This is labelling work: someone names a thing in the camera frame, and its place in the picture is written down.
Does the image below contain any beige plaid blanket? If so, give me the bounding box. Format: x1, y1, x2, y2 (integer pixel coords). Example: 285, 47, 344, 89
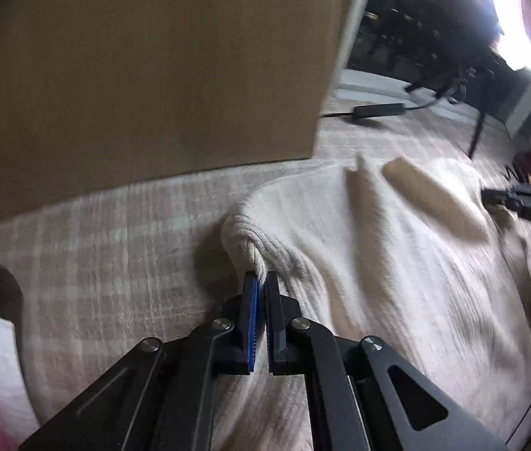
0, 91, 531, 451

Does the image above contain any black tripod stand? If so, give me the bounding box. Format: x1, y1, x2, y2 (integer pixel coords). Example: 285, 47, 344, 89
405, 44, 499, 159

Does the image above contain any cream knit sweater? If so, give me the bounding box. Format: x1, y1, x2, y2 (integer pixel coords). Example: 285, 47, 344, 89
221, 154, 531, 451

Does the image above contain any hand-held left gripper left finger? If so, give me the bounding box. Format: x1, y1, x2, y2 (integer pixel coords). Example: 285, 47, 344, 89
18, 271, 261, 451

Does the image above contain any brown cardboard box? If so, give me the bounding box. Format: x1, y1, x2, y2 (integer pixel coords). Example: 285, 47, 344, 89
0, 0, 374, 238

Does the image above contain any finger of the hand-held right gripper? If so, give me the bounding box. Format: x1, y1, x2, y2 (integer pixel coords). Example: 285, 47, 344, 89
481, 185, 531, 226

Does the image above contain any white door frame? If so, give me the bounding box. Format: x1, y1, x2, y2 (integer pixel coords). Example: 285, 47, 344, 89
326, 0, 378, 100

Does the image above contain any dark red printed item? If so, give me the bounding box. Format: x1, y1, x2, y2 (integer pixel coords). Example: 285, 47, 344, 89
501, 149, 531, 185

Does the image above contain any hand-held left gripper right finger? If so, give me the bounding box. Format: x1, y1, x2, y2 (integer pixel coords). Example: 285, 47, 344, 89
264, 271, 511, 451

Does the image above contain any black power adapter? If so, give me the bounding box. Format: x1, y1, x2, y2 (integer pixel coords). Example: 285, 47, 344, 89
320, 96, 440, 124

